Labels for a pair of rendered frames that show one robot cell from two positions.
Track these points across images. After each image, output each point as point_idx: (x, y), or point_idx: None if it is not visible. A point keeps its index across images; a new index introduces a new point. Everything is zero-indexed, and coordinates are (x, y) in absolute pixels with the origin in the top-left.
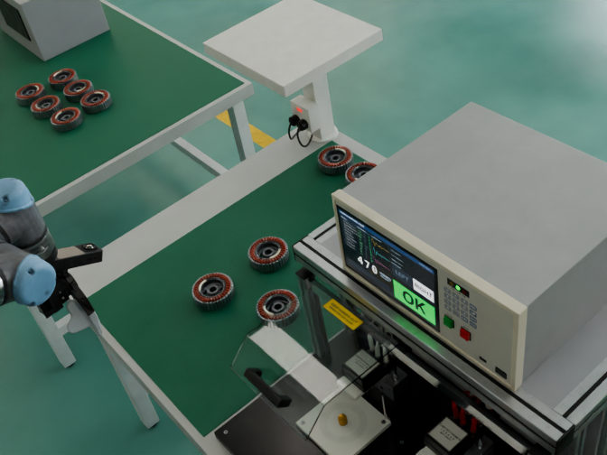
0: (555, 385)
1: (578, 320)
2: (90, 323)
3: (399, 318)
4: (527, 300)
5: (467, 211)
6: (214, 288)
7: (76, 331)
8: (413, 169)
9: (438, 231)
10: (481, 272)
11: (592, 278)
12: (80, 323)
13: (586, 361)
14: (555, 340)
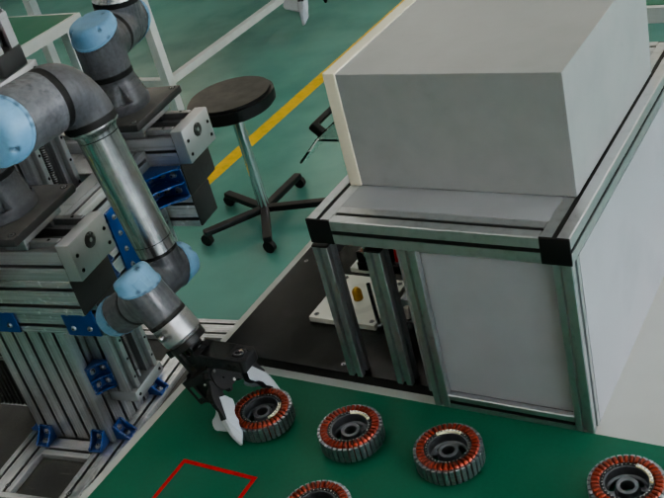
0: (370, 200)
1: (443, 171)
2: (297, 9)
3: None
4: (343, 72)
5: (450, 19)
6: None
7: (287, 8)
8: None
9: (412, 20)
10: (369, 48)
11: (447, 122)
12: (292, 5)
13: (409, 205)
14: (404, 168)
